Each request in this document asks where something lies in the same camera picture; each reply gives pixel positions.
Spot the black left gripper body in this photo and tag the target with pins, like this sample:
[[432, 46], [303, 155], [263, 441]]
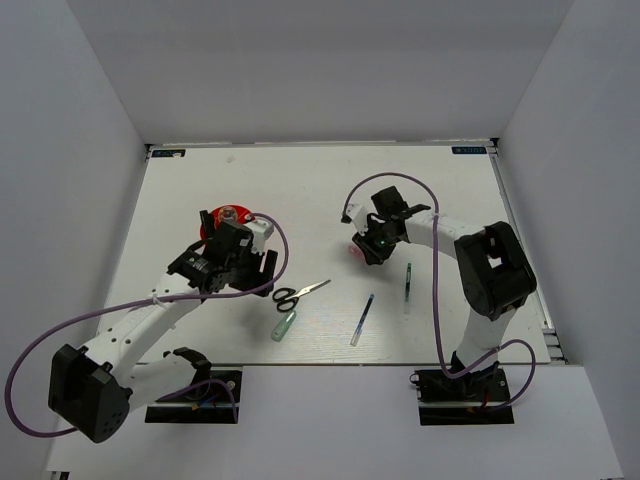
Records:
[[246, 274]]

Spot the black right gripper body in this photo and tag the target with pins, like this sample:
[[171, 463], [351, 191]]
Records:
[[376, 241]]

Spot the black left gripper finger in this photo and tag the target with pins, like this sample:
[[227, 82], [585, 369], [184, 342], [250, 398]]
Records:
[[207, 228], [268, 271]]

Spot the pink translucent correction tape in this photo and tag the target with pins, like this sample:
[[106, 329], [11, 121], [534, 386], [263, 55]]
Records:
[[356, 251]]

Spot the yellow cap black highlighter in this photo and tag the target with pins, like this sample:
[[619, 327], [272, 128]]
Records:
[[227, 213]]

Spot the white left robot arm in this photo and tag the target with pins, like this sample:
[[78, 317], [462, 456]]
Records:
[[95, 386]]

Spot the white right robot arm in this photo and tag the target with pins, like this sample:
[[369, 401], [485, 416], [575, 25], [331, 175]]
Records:
[[496, 276]]

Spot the orange round organizer container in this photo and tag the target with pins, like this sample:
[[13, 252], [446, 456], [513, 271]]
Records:
[[225, 225]]

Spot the green clear pen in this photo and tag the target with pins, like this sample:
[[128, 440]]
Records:
[[407, 289]]

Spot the green translucent correction tape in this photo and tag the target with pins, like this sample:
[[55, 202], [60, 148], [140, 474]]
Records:
[[281, 329]]

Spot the blue clear pen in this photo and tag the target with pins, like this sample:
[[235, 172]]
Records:
[[359, 327]]

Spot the left blue table label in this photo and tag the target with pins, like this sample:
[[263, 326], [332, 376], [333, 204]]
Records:
[[168, 153]]

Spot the blue table label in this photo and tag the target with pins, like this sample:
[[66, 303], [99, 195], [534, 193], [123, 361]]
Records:
[[168, 153], [469, 150]]

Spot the right blue table label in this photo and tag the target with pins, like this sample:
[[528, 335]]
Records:
[[469, 150]]

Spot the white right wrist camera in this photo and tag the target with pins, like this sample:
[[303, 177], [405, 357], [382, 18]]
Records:
[[356, 215]]

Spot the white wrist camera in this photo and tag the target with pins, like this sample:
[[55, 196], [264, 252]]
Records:
[[262, 231], [356, 215]]

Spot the black handled scissors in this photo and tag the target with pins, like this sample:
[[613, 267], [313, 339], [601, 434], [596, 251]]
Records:
[[286, 298]]

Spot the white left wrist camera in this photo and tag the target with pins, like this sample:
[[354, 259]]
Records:
[[262, 231]]

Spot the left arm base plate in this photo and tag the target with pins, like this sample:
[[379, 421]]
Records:
[[207, 405]]

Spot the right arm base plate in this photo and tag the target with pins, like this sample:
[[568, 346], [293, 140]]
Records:
[[474, 400]]

